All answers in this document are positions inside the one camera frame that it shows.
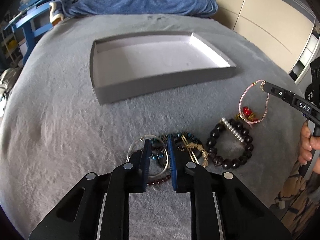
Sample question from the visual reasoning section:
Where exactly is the blue teal bead bracelet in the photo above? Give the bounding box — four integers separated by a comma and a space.
150, 132, 201, 160

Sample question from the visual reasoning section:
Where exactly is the grey bag on floor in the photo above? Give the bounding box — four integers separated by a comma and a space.
1, 68, 22, 113

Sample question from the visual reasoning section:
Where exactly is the white pearl bar clip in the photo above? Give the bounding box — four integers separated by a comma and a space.
220, 117, 244, 144

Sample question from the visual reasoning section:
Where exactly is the pink cord bracelet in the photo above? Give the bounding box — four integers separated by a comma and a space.
238, 79, 270, 126

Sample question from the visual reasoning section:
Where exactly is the right hand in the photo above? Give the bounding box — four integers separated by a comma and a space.
298, 122, 319, 165

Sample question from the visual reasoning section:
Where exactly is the grey bed cover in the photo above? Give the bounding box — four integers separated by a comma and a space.
1, 15, 305, 239

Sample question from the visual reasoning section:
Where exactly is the blue desk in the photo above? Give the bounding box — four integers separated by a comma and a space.
4, 2, 53, 65

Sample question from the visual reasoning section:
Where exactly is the white shelf rack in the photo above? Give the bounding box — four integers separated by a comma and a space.
1, 21, 22, 68

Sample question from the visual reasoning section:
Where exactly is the large black bead bracelet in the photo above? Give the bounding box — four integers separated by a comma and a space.
205, 118, 254, 169

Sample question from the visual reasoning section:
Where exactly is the silver bangle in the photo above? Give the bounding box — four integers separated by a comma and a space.
126, 134, 169, 180

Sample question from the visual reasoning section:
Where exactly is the red bead gold charm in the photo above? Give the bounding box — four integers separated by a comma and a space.
235, 106, 260, 127

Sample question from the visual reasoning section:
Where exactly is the patterned sleeve forearm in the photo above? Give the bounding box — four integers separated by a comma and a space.
271, 162, 319, 239

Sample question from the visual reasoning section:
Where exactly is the grey cardboard tray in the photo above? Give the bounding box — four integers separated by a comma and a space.
89, 31, 236, 105

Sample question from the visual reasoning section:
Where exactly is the dark red small bead bracelet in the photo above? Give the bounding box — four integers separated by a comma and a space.
132, 148, 172, 186

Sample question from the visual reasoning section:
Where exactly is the white wardrobe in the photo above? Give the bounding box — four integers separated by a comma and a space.
213, 0, 319, 83

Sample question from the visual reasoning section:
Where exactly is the gold hair clip ring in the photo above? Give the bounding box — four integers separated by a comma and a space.
178, 134, 209, 168

